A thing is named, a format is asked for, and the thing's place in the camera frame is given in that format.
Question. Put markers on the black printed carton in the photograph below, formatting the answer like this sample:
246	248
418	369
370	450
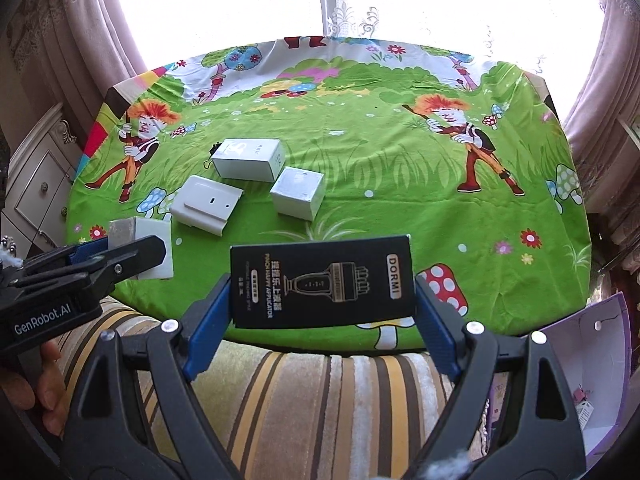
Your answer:
320	280

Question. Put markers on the white lace curtain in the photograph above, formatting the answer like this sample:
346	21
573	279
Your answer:
350	0

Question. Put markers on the green cartoon printed cloth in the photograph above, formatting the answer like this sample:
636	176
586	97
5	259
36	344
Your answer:
375	170

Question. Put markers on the white rectangular carton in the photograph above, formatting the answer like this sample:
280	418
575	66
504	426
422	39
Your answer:
247	159

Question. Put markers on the white carton with pink print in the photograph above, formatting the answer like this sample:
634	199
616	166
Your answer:
583	407

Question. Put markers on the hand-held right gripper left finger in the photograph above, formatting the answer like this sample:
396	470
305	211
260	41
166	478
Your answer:
210	320

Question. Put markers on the white and grey carton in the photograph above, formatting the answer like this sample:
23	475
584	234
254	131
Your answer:
147	232

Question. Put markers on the patterned brown curtain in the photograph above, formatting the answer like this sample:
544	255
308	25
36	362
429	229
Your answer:
60	35
605	85

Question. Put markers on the flat white carton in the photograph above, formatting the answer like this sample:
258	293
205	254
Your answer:
205	205

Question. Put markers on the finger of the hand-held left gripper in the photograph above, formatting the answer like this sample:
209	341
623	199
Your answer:
125	257
90	252

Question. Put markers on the striped plush cushion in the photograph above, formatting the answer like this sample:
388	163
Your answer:
310	410

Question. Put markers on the white carved cabinet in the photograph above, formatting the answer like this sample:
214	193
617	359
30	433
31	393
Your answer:
40	185

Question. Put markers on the purple cardboard box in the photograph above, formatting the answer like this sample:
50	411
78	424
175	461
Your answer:
590	355

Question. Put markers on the person's left hand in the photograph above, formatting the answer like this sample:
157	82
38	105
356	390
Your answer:
47	392

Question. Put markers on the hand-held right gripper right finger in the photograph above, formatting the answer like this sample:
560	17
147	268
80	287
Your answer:
437	325

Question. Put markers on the white cube carton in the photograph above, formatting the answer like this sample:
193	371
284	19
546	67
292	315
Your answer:
297	194

